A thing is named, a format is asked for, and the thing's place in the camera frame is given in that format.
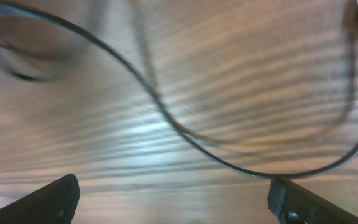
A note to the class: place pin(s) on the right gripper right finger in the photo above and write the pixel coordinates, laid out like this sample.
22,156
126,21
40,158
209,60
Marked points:
292,203

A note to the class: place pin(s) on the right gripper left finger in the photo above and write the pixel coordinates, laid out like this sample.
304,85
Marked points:
53,203

